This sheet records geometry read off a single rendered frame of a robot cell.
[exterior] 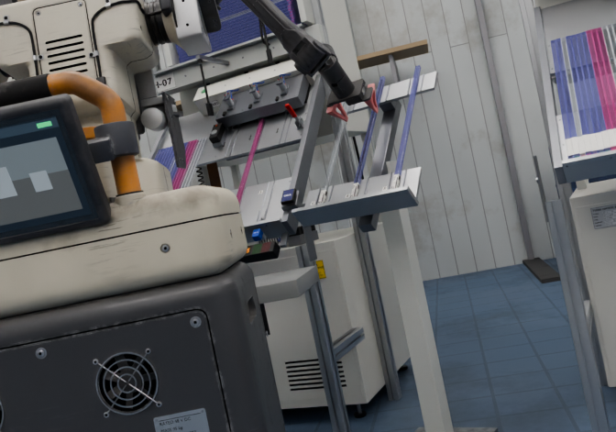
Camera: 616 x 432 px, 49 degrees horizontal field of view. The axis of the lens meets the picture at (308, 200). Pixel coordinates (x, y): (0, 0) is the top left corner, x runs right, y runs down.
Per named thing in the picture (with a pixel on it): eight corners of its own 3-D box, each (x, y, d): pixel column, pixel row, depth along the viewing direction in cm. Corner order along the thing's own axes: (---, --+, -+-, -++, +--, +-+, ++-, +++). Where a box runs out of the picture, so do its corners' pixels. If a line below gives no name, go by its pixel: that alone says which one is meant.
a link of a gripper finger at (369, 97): (364, 107, 192) (347, 83, 186) (386, 101, 188) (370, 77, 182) (359, 124, 188) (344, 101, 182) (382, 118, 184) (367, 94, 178)
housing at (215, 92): (323, 96, 247) (306, 66, 238) (211, 127, 267) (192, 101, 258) (325, 83, 252) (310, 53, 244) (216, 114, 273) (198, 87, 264)
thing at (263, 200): (287, 227, 201) (281, 219, 199) (115, 260, 228) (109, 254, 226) (297, 181, 214) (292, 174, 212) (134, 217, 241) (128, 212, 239)
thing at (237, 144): (309, 148, 227) (302, 137, 224) (153, 186, 254) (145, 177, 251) (323, 87, 249) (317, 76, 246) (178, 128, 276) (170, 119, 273)
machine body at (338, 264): (370, 421, 226) (334, 239, 226) (198, 431, 255) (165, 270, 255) (420, 363, 285) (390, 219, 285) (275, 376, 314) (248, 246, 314)
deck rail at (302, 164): (295, 234, 201) (286, 220, 197) (290, 235, 202) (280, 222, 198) (327, 86, 248) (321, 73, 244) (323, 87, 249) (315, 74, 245)
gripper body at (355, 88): (335, 93, 189) (321, 73, 185) (367, 83, 184) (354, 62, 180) (330, 108, 186) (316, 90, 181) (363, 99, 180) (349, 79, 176)
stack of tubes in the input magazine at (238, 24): (296, 25, 240) (280, -50, 241) (179, 63, 262) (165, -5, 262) (310, 30, 252) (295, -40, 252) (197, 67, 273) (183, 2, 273)
